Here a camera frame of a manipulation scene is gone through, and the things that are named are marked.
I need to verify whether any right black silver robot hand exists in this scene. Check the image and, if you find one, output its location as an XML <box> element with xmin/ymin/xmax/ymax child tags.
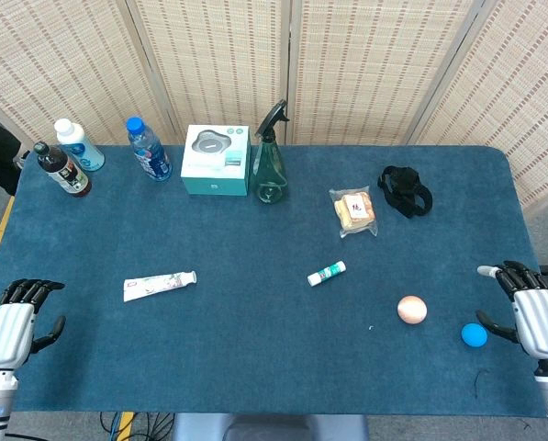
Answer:
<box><xmin>476</xmin><ymin>260</ymin><xmax>548</xmax><ymax>362</ymax></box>

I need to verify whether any bread in clear bag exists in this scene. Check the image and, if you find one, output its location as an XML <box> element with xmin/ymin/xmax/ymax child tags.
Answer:
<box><xmin>328</xmin><ymin>185</ymin><xmax>378</xmax><ymax>239</ymax></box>

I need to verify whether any white floral toothpaste tube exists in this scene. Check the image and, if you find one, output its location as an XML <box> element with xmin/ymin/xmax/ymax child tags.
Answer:
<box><xmin>123</xmin><ymin>270</ymin><xmax>198</xmax><ymax>303</ymax></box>

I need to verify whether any dark tea bottle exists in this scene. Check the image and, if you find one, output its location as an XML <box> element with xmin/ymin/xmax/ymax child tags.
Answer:
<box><xmin>33</xmin><ymin>141</ymin><xmax>93</xmax><ymax>199</ymax></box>

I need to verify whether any teal white product box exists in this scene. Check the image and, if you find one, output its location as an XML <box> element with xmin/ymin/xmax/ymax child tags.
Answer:
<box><xmin>180</xmin><ymin>124</ymin><xmax>251</xmax><ymax>198</ymax></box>

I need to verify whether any woven folding screen panel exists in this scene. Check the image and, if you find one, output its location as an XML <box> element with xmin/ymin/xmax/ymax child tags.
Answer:
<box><xmin>287</xmin><ymin>0</ymin><xmax>484</xmax><ymax>147</ymax></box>
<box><xmin>125</xmin><ymin>0</ymin><xmax>292</xmax><ymax>145</ymax></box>
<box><xmin>406</xmin><ymin>0</ymin><xmax>548</xmax><ymax>216</ymax></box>
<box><xmin>0</xmin><ymin>0</ymin><xmax>179</xmax><ymax>146</ymax></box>

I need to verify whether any black cable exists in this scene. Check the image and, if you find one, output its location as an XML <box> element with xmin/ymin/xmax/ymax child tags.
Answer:
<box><xmin>99</xmin><ymin>412</ymin><xmax>177</xmax><ymax>441</ymax></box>

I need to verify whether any black thread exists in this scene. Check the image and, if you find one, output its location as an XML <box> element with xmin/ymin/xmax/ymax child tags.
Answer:
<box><xmin>472</xmin><ymin>368</ymin><xmax>491</xmax><ymax>399</ymax></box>

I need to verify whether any black strap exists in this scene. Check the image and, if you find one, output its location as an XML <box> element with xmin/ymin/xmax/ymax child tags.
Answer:
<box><xmin>376</xmin><ymin>164</ymin><xmax>434</xmax><ymax>220</ymax></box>

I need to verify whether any blue-capped water bottle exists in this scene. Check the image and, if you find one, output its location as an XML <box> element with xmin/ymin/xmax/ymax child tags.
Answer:
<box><xmin>125</xmin><ymin>116</ymin><xmax>173</xmax><ymax>183</ymax></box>

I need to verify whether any green spray bottle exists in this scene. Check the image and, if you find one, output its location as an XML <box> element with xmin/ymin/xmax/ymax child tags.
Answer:
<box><xmin>252</xmin><ymin>98</ymin><xmax>290</xmax><ymax>205</ymax></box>

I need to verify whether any blue table mat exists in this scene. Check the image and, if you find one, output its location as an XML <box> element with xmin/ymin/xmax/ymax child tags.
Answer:
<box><xmin>0</xmin><ymin>144</ymin><xmax>548</xmax><ymax>418</ymax></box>

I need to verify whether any white green glue stick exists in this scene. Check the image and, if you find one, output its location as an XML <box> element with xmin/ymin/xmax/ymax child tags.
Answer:
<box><xmin>307</xmin><ymin>260</ymin><xmax>347</xmax><ymax>287</ymax></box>

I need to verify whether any white milk bottle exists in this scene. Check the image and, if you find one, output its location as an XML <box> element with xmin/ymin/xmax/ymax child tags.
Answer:
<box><xmin>53</xmin><ymin>118</ymin><xmax>106</xmax><ymax>173</ymax></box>

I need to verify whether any pink ball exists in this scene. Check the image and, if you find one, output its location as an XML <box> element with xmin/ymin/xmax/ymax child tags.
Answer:
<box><xmin>397</xmin><ymin>295</ymin><xmax>428</xmax><ymax>326</ymax></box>

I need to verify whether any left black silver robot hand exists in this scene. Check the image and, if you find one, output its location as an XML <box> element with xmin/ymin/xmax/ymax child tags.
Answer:
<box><xmin>0</xmin><ymin>277</ymin><xmax>67</xmax><ymax>370</ymax></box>

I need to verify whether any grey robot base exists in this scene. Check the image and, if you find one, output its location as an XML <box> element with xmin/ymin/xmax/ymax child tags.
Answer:
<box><xmin>171</xmin><ymin>413</ymin><xmax>371</xmax><ymax>441</ymax></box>

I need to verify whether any blue ball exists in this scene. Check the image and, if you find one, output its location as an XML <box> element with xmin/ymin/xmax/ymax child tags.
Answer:
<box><xmin>460</xmin><ymin>322</ymin><xmax>488</xmax><ymax>347</ymax></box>

